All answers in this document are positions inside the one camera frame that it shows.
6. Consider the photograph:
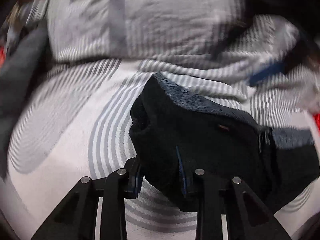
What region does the black blanket with blue border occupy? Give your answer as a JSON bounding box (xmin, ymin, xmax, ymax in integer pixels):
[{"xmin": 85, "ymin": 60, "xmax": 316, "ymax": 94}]
[{"xmin": 130, "ymin": 73, "xmax": 319, "ymax": 212}]

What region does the grey striped white duvet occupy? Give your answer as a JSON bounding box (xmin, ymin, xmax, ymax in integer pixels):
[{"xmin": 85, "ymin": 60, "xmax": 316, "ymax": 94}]
[{"xmin": 7, "ymin": 0, "xmax": 320, "ymax": 176}]

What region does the red embroidered pillow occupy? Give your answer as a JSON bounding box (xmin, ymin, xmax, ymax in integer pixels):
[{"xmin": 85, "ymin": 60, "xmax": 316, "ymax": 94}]
[{"xmin": 312, "ymin": 113, "xmax": 320, "ymax": 132}]

